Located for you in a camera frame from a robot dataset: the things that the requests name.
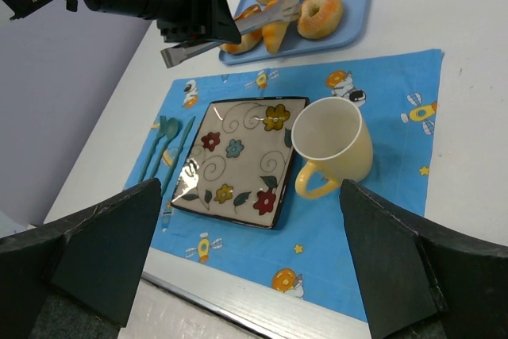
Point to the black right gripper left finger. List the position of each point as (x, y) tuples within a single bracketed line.
[(77, 277)]

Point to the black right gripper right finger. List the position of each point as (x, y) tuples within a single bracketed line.
[(419, 279)]

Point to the long striped croissant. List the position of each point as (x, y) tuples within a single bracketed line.
[(274, 32)]

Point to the metal serving tongs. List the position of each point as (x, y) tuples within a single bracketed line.
[(281, 11)]

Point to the round twisted bread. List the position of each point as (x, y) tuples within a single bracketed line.
[(248, 40)]

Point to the sugared orange donut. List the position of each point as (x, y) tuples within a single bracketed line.
[(319, 18)]

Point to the teal plastic spoon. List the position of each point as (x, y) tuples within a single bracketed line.
[(169, 129)]

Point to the teal plastic fork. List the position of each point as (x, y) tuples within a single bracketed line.
[(152, 148)]

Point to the teal plastic knife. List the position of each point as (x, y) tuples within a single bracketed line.
[(171, 171)]

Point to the blue plastic tray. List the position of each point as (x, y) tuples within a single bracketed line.
[(351, 26)]

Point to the square floral plate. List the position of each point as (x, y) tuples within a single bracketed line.
[(240, 161)]

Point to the yellow mug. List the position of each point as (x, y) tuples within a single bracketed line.
[(331, 135)]

